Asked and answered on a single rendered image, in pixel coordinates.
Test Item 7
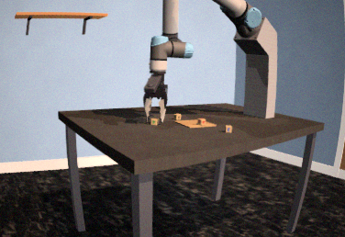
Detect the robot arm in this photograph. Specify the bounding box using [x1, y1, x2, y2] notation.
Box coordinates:
[144, 0, 262, 94]

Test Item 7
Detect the orange square mat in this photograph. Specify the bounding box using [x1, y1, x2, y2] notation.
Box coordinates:
[175, 119, 216, 128]

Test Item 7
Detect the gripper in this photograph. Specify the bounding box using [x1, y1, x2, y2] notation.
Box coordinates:
[143, 71, 168, 123]

